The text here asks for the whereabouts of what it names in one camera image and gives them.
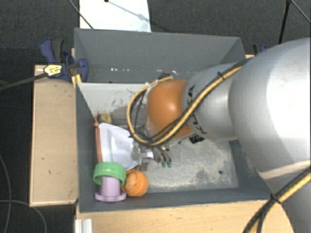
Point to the lilac plastic cup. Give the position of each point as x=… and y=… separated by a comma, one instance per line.
x=110, y=189

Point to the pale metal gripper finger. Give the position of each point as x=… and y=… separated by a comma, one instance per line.
x=145, y=164
x=136, y=155

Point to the white cloth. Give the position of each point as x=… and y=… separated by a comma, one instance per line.
x=114, y=144

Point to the grey metal bin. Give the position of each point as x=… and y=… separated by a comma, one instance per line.
x=194, y=169

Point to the pale wood board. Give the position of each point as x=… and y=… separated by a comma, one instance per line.
x=54, y=139

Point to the yellow and black small object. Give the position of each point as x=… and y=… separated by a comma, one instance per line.
x=106, y=118

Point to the red-brown flat block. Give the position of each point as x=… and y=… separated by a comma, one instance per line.
x=98, y=144

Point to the orange toy fruit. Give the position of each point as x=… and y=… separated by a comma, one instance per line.
x=136, y=183

